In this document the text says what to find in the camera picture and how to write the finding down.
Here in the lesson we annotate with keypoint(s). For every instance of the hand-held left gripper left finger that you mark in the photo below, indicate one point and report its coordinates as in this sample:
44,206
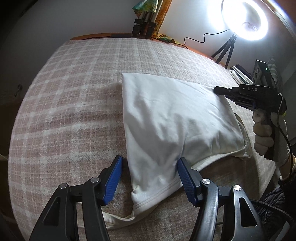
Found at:
113,180

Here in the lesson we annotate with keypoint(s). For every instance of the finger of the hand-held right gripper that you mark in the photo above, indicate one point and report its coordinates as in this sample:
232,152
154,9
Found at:
245,103
226,91

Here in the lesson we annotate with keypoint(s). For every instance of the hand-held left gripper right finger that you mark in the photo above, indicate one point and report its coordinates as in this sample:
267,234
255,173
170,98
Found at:
186,180

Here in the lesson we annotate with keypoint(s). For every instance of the white camisole top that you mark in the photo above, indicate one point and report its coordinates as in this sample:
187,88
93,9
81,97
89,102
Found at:
166,120

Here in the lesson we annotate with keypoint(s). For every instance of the person's right forearm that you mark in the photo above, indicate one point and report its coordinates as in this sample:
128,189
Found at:
289,170

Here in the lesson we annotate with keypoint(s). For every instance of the folded clothes stack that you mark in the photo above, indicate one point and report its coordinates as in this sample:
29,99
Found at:
240,75

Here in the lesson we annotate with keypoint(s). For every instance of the person's right hand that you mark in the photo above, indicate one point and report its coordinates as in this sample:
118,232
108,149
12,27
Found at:
261,139

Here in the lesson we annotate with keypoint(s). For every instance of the green striped pillow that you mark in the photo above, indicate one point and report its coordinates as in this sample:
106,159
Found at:
275,67

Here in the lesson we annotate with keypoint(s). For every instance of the small black tripod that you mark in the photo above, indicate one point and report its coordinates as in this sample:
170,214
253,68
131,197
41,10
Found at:
231,46

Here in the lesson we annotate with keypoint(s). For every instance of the yellow green cloth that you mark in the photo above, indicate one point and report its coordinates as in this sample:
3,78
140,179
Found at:
167,39

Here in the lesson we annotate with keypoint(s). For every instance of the pink checked blanket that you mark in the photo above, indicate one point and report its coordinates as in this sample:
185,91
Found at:
69,104

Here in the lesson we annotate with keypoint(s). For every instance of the person's striped clothing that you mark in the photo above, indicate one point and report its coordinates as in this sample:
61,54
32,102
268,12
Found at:
277,194

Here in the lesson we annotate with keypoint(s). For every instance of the orange hanging cloth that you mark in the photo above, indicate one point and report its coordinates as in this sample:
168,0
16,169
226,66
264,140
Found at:
164,14

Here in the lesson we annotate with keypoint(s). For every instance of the tall silver tripod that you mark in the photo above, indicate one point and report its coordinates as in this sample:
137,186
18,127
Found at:
150,26

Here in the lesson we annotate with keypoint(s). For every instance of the floral hanging cloth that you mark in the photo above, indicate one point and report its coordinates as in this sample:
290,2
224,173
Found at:
143,4

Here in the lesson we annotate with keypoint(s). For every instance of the small wall fixture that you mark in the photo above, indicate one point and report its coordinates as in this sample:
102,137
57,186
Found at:
19,89

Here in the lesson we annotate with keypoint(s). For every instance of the wooden bed frame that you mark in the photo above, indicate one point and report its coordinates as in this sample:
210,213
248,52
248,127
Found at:
92,36

